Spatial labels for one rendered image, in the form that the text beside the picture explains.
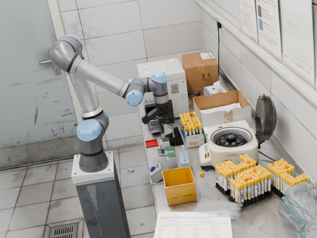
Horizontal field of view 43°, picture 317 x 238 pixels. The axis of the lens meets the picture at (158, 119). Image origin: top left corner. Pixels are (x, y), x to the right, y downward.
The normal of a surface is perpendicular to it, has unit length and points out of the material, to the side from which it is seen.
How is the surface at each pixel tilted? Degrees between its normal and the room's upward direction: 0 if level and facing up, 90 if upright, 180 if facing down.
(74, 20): 90
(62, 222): 0
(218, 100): 91
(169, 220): 1
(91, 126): 8
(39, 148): 90
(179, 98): 90
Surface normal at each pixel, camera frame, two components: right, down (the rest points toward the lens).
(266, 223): -0.13, -0.89
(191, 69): 0.01, 0.44
